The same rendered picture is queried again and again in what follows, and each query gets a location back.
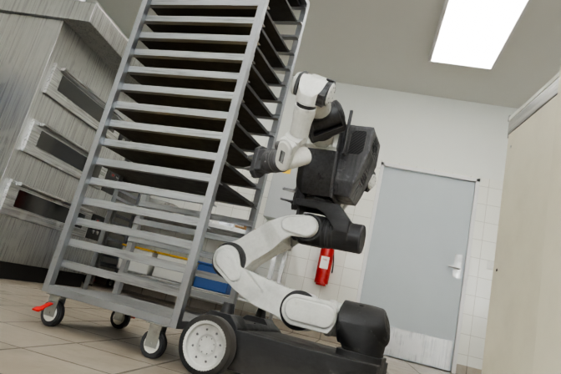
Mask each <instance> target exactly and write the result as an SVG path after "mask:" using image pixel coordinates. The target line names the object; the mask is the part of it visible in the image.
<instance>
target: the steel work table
mask: <svg viewBox="0 0 561 374"><path fill-rule="evenodd" d="M116 212H117V211H115V210H113V211H112V214H111V216H110V219H109V224H111V225H112V224H113V222H114V218H115V216H116ZM144 220H151V221H155V222H159V223H164V224H168V225H177V226H181V227H185V228H190V229H194V230H196V227H197V226H193V225H184V224H180V223H175V222H171V221H167V220H159V219H154V218H149V217H144ZM208 227H209V228H210V229H207V231H206V232H210V233H215V234H219V235H227V236H231V237H235V238H242V237H243V236H245V230H241V229H237V228H233V227H229V226H225V225H217V224H214V223H212V221H210V222H209V226H208ZM109 233H110V232H108V231H106V232H105V235H104V239H103V242H102V245H104V246H106V244H107V241H108V237H109ZM288 251H291V249H289V250H287V251H284V253H283V256H282V261H281V264H280V271H279V275H278V279H277V283H279V284H280V283H281V279H282V275H283V271H284V267H285V263H286V257H287V253H288ZM102 256H103V253H99V254H98V258H97V260H96V263H95V266H94V267H96V268H98V267H99V266H102V267H106V268H109V269H113V270H119V268H117V267H112V266H108V265H101V264H100V261H101V259H102ZM276 257H277V256H275V257H274V258H272V259H271V263H270V269H269V273H268V276H267V278H268V279H272V276H273V272H274V268H275V262H276ZM127 273H130V274H134V275H140V276H143V277H147V278H150V279H154V280H157V281H163V282H167V283H171V284H175V285H178V286H180V285H181V284H180V283H177V282H173V281H169V280H163V279H160V278H156V277H153V276H149V275H142V274H139V273H135V272H132V271H127ZM95 277H96V275H91V278H90V281H89V283H88V285H89V286H93V283H94V280H95ZM191 289H195V290H198V291H204V292H209V293H212V294H216V295H219V296H225V297H230V295H225V294H221V293H218V292H214V291H208V290H204V289H200V288H197V287H193V286H191ZM237 300H239V301H246V302H249V301H248V300H246V299H245V298H241V297H238V299H237Z"/></svg>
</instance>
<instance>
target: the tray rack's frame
mask: <svg viewBox="0 0 561 374"><path fill-rule="evenodd" d="M151 2H152V0H143V1H142V3H141V5H140V8H139V12H138V15H137V18H136V20H135V22H134V26H133V29H132V32H131V34H130V37H129V41H128V43H127V46H126V49H125V51H124V56H123V57H122V60H121V63H120V65H119V70H118V72H117V74H116V77H115V80H114V84H113V87H112V89H111V92H110V94H109V98H108V101H107V103H106V106H105V109H104V112H103V115H102V118H101V120H100V123H99V127H98V129H97V132H96V135H95V137H94V140H93V144H92V146H91V149H90V151H89V154H88V158H87V161H86V163H85V166H84V168H83V173H82V175H81V178H80V181H79V182H78V187H77V189H76V192H75V195H74V197H73V201H72V204H71V206H70V209H69V212H68V216H67V218H66V220H65V223H64V226H63V230H62V233H61V235H60V237H59V240H58V244H57V247H56V250H55V252H54V254H53V258H52V261H51V264H50V266H49V269H48V273H47V275H46V278H45V281H44V283H43V288H42V290H41V291H46V294H49V295H50V296H49V298H48V302H49V301H53V302H56V303H55V305H51V306H48V307H46V308H45V310H44V313H43V314H44V315H46V316H51V317H53V316H54V313H55V311H56V308H57V305H58V301H61V302H62V303H63V305H64V304H65V301H66V299H67V298H68V299H72V300H76V301H81V302H83V303H87V304H90V305H92V306H97V307H101V308H104V309H107V310H110V311H115V313H114V319H115V320H118V321H122V320H123V317H124V314H125V315H127V316H132V317H136V318H139V319H142V320H145V321H146V322H147V323H150V325H149V330H148V333H147V336H146V339H145V343H144V346H148V347H151V348H154V349H156V346H157V343H158V340H159V335H160V332H161V331H162V332H163V333H164V334H165V333H166V331H167V327H169V324H170V321H171V318H172V315H173V311H174V309H172V308H168V307H165V306H160V305H156V304H153V303H150V302H147V301H142V300H138V299H134V298H131V297H128V296H122V295H120V293H121V290H122V288H123V285H124V283H123V282H119V281H115V284H114V288H113V291H112V293H110V292H104V291H93V290H87V288H88V283H89V281H90V278H91V275H90V274H88V273H87V275H86V278H85V281H84V283H83V288H82V289H81V288H75V287H69V286H58V285H55V281H56V279H57V277H58V273H59V270H60V267H61V264H62V262H63V258H64V255H65V252H66V249H67V248H68V243H69V241H70V238H71V235H72V233H73V228H74V226H75V223H76V221H77V218H78V214H79V211H80V209H81V206H82V203H83V199H84V196H85V194H86V192H87V189H88V185H89V182H90V180H91V177H92V174H93V171H94V167H95V165H96V163H97V160H98V157H99V153H100V150H101V148H102V145H103V142H104V138H105V135H106V133H107V131H108V128H109V124H110V121H111V118H112V116H113V113H114V109H115V106H116V104H117V102H118V99H119V95H120V92H121V89H122V87H123V84H124V80H125V78H126V75H127V72H128V70H129V65H130V63H131V60H132V57H133V55H134V50H135V49H136V46H137V43H138V41H139V36H140V34H141V31H142V28H143V26H144V21H145V19H146V17H147V14H148V11H149V7H150V4H151ZM299 2H300V5H307V3H308V0H299ZM135 245H136V243H135V242H131V241H128V244H127V246H126V249H125V250H126V251H130V252H134V247H135ZM129 264H130V260H125V259H122V262H121V265H120V267H119V271H122V272H125V273H127V271H128V268H129ZM47 292H48V293H47ZM195 317H197V315H194V314H190V313H187V312H185V313H184V316H183V320H182V322H181V326H180V329H184V328H185V326H186V325H187V324H188V323H189V322H190V321H191V320H192V319H194V318H195Z"/></svg>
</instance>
